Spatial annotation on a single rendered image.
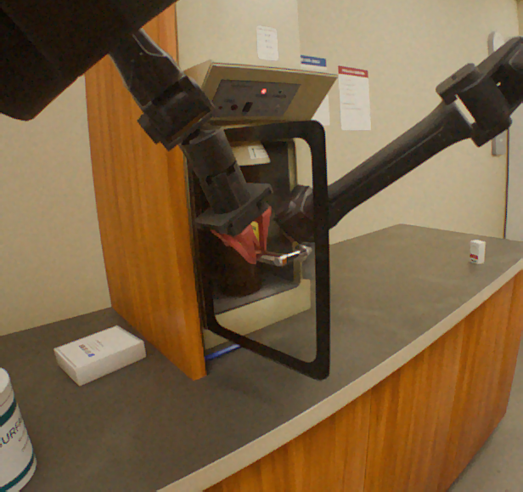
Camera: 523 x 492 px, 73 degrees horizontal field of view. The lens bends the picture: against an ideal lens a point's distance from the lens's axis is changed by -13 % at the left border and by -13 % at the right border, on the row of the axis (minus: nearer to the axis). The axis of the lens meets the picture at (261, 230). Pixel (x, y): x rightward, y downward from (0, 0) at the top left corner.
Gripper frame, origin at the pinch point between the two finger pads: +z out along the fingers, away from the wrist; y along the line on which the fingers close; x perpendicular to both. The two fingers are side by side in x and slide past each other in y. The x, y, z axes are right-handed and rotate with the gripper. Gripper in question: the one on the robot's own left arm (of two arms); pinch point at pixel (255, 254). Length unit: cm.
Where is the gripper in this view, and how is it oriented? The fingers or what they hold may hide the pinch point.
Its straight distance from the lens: 60.1
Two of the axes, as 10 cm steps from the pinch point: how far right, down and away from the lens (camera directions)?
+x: 6.9, 1.2, -7.2
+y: -6.3, 5.8, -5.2
